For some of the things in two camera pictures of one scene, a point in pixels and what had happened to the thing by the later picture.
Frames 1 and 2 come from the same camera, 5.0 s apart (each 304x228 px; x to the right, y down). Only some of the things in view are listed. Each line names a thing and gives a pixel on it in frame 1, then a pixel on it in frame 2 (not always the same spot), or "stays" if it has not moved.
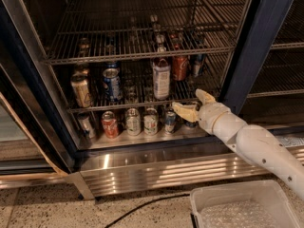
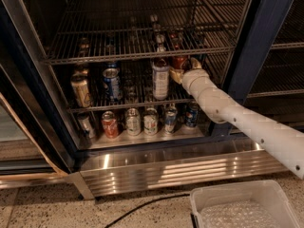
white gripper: x=210 y=115 → x=192 y=77
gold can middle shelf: x=80 y=84 stays
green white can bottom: x=133 y=122 stays
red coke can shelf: x=180 y=67 stays
